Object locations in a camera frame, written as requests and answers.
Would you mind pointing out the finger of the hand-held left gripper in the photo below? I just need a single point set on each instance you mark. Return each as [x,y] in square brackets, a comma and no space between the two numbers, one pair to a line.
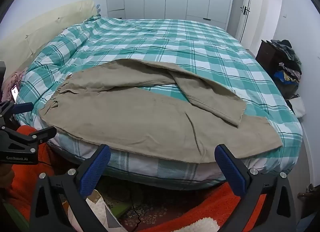
[43,134]
[22,108]

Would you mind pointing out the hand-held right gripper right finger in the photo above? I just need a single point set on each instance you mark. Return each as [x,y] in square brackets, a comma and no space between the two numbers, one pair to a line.
[231,172]

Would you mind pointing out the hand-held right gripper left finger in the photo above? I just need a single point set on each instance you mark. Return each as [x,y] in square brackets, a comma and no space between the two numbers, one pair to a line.
[95,169]

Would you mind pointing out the beige pants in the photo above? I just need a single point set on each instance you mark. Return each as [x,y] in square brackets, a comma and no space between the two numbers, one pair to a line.
[140,119]

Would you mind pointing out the smartphone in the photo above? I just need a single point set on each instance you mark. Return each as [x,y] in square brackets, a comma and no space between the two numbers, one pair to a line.
[15,92]

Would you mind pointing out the orange fluffy rug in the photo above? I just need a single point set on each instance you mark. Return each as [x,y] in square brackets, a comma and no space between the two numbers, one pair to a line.
[25,172]

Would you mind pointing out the patterned floor mat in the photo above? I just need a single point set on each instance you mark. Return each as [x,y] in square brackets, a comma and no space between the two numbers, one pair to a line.
[160,204]

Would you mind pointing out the white bag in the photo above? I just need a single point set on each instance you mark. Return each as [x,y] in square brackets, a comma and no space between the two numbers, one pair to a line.
[298,107]

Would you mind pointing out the pile of clothes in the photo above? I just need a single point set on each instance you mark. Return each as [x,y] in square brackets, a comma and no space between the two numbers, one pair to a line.
[290,69]

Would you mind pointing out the green plaid duvet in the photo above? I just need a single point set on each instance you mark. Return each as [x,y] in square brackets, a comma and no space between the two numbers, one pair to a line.
[195,54]

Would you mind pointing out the dark wooden cabinet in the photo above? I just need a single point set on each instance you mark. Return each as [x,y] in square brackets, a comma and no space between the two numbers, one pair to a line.
[266,52]

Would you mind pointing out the white door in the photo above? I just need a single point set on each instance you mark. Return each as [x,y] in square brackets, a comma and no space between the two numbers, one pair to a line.
[252,9]

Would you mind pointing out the small grey wall fitting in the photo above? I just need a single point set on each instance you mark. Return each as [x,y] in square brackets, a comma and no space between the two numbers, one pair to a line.
[98,7]

